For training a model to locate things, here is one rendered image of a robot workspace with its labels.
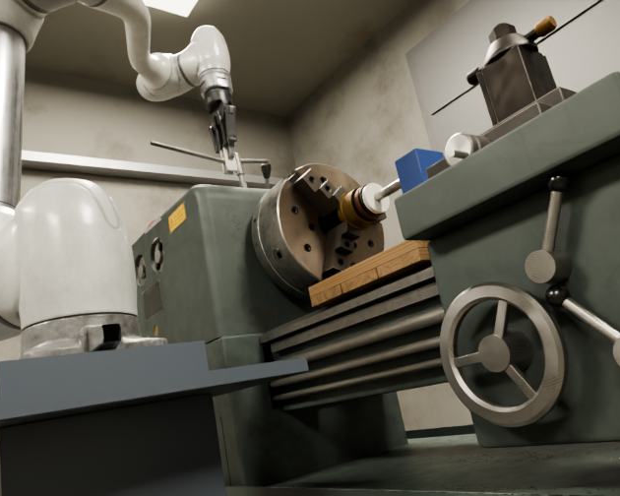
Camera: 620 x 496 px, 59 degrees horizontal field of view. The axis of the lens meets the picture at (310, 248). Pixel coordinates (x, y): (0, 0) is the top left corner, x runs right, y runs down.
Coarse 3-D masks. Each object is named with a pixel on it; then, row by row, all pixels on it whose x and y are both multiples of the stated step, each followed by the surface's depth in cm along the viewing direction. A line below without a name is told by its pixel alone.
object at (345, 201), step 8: (352, 192) 119; (360, 192) 117; (344, 200) 120; (352, 200) 118; (360, 200) 116; (344, 208) 120; (352, 208) 118; (360, 208) 117; (344, 216) 120; (352, 216) 119; (360, 216) 118; (368, 216) 117; (376, 216) 117; (352, 224) 120; (360, 224) 120; (368, 224) 123
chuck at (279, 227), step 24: (312, 168) 131; (336, 168) 136; (288, 192) 124; (264, 216) 126; (288, 216) 122; (312, 216) 126; (264, 240) 125; (288, 240) 120; (312, 240) 124; (360, 240) 132; (384, 240) 137; (288, 264) 122; (312, 264) 121
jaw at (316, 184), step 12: (300, 180) 124; (312, 180) 125; (300, 192) 126; (312, 192) 124; (324, 192) 122; (336, 192) 122; (312, 204) 126; (324, 204) 124; (336, 204) 122; (324, 216) 127
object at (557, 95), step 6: (558, 90) 71; (564, 90) 71; (570, 90) 72; (546, 96) 72; (552, 96) 71; (558, 96) 71; (564, 96) 70; (534, 102) 73; (546, 102) 72; (552, 102) 71; (558, 102) 71; (504, 120) 77; (444, 156) 86
